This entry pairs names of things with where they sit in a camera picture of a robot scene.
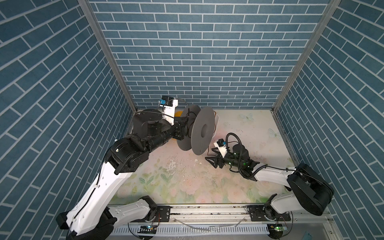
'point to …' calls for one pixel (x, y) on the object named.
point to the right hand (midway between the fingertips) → (208, 152)
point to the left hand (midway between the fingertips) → (189, 119)
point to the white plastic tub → (217, 124)
